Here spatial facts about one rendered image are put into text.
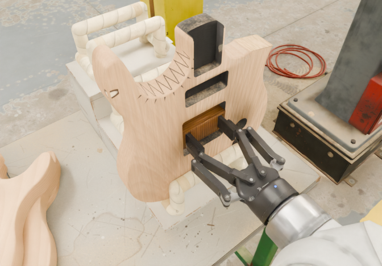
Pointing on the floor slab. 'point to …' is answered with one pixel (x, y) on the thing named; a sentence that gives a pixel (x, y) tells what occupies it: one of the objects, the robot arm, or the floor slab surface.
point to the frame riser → (321, 148)
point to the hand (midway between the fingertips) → (205, 131)
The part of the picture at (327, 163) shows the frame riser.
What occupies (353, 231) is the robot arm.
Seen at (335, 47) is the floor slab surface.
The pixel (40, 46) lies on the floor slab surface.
